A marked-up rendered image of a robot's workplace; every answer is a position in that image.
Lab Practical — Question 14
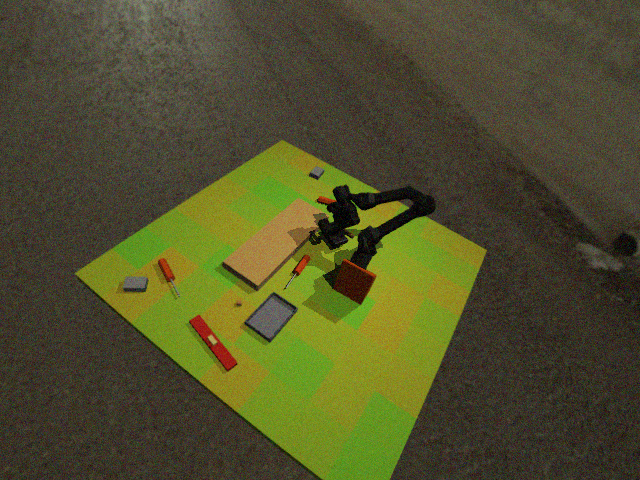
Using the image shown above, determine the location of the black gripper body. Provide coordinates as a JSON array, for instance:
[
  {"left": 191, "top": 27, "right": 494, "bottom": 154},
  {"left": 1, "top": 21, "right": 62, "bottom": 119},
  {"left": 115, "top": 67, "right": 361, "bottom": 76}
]
[{"left": 318, "top": 210, "right": 360, "bottom": 235}]

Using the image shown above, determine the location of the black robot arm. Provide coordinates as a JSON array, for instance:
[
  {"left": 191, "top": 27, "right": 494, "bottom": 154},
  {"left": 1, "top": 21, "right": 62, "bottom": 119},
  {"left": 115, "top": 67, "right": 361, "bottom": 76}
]
[{"left": 327, "top": 184, "right": 436, "bottom": 270}]

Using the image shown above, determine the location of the tan wooden panel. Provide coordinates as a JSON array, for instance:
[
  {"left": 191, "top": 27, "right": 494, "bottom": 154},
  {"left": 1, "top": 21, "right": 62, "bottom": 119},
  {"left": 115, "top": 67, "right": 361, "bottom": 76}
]
[{"left": 223, "top": 198, "right": 329, "bottom": 292}]

